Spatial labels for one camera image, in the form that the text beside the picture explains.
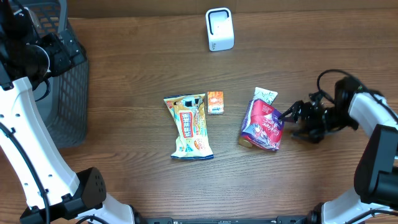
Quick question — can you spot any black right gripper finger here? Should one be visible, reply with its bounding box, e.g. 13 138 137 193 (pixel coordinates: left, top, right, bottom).
292 128 313 140
278 100 302 123

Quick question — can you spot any white Pantene tube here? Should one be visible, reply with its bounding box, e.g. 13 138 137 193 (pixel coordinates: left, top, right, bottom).
238 86 279 148

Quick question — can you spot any red purple pad package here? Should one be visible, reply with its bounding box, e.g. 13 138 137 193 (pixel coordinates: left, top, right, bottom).
239 98 285 152

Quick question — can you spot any orange tissue pack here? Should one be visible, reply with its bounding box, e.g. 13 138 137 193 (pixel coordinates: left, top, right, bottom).
207 91 224 115

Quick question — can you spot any yellow snack bag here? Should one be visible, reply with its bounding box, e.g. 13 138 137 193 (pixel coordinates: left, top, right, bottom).
164 93 214 160

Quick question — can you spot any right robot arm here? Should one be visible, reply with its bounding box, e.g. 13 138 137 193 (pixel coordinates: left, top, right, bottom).
279 76 397 223

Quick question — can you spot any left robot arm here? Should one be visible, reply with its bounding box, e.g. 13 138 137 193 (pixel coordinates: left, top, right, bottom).
1 1 141 223

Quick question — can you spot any white barcode scanner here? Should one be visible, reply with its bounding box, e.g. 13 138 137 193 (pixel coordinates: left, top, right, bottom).
205 7 234 52

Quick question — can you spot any grey plastic shopping basket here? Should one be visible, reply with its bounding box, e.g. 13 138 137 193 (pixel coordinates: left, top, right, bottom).
20 0 89 149

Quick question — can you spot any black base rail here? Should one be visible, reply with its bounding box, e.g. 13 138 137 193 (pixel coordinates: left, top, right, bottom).
142 215 307 224

